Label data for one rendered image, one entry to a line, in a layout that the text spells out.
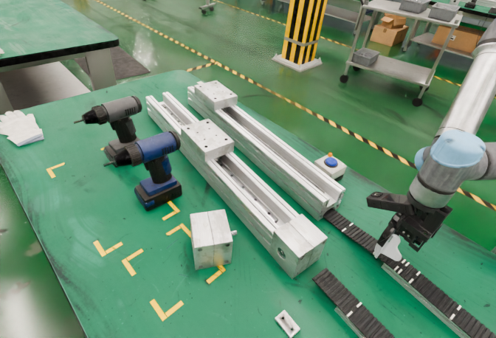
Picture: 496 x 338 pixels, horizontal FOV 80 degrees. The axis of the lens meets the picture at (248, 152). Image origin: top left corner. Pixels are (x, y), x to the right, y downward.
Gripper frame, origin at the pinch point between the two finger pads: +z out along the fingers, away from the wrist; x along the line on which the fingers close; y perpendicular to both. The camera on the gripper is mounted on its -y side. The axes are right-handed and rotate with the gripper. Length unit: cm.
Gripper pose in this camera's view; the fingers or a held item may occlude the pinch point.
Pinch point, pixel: (384, 244)
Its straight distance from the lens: 88.7
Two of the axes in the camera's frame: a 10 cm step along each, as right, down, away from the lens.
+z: -0.9, 7.8, 6.1
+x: 8.0, -3.2, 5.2
